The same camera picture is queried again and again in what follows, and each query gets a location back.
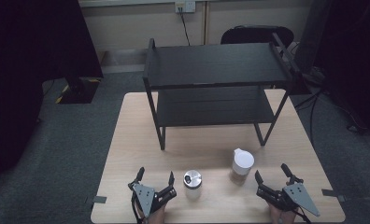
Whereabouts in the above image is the black two-tier shelf rack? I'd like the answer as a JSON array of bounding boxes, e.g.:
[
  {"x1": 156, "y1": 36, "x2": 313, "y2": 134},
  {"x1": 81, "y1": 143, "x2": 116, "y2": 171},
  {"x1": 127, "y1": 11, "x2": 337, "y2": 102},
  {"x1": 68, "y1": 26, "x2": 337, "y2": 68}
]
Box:
[{"x1": 142, "y1": 32, "x2": 303, "y2": 151}]

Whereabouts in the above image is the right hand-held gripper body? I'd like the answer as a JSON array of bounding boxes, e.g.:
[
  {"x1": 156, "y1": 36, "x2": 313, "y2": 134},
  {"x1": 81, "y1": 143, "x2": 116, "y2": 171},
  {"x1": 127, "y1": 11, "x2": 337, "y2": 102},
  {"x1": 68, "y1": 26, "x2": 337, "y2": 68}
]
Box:
[{"x1": 255, "y1": 182, "x2": 321, "y2": 217}]

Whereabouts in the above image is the person's right hand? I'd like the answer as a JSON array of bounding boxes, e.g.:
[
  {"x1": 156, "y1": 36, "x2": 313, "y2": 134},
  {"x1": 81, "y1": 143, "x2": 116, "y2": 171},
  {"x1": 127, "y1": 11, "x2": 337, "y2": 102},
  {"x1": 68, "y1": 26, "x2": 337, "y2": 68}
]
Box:
[{"x1": 267, "y1": 203, "x2": 302, "y2": 224}]

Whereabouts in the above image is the person's left hand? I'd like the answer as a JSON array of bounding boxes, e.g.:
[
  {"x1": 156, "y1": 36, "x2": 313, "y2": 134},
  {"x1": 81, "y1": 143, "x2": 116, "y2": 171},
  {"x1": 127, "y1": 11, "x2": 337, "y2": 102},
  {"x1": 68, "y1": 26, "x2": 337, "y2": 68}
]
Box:
[{"x1": 143, "y1": 204, "x2": 167, "y2": 224}]

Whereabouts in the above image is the white wall outlet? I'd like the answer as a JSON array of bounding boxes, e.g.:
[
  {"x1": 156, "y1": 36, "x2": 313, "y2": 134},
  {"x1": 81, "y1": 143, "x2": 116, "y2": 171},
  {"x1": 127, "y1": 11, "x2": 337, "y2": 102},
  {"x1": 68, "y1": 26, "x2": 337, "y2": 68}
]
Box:
[{"x1": 174, "y1": 1, "x2": 197, "y2": 14}]

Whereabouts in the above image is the black floor cable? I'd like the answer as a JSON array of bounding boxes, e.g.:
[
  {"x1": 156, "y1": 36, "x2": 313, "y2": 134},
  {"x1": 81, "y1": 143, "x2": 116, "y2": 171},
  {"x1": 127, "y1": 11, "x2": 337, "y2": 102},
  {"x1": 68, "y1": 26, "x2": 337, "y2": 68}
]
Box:
[{"x1": 293, "y1": 89, "x2": 325, "y2": 145}]

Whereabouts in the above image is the grey curtain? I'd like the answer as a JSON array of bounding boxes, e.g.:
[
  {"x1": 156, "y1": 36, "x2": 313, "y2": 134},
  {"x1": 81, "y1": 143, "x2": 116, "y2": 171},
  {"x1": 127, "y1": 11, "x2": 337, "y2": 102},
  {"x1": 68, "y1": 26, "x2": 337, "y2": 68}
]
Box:
[{"x1": 292, "y1": 0, "x2": 331, "y2": 76}]

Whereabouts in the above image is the black folding chair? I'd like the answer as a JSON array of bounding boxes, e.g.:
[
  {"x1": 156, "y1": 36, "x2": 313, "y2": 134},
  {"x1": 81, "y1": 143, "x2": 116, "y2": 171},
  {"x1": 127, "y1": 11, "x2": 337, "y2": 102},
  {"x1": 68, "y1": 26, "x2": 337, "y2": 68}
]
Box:
[{"x1": 220, "y1": 24, "x2": 295, "y2": 49}]

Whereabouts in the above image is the black stand base yellow tape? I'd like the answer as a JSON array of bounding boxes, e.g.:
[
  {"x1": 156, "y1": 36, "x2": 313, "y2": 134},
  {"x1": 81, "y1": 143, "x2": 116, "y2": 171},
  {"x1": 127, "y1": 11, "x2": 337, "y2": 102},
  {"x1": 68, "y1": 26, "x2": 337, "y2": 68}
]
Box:
[{"x1": 54, "y1": 77, "x2": 102, "y2": 105}]

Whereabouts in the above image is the black curtain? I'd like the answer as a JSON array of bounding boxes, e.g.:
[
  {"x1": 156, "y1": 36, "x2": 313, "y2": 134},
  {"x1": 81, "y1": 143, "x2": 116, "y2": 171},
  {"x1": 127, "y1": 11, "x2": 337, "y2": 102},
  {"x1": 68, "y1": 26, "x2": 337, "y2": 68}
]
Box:
[
  {"x1": 0, "y1": 0, "x2": 105, "y2": 191},
  {"x1": 313, "y1": 0, "x2": 370, "y2": 144}
]

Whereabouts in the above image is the glass jar with white lid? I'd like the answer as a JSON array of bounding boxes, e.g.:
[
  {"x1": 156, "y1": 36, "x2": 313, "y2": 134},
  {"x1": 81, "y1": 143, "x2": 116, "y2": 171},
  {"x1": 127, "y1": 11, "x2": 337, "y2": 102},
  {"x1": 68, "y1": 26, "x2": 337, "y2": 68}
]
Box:
[{"x1": 229, "y1": 147, "x2": 256, "y2": 187}]

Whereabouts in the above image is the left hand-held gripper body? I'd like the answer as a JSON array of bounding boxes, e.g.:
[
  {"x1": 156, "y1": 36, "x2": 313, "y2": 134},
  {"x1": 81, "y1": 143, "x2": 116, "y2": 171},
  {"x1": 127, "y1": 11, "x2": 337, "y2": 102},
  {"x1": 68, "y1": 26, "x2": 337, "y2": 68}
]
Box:
[{"x1": 127, "y1": 181, "x2": 178, "y2": 218}]

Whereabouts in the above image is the black power cable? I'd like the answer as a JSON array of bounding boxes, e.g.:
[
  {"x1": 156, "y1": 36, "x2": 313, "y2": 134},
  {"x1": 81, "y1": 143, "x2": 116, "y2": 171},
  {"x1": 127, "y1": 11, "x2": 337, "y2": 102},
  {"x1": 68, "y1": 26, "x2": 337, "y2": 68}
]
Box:
[{"x1": 178, "y1": 7, "x2": 192, "y2": 48}]

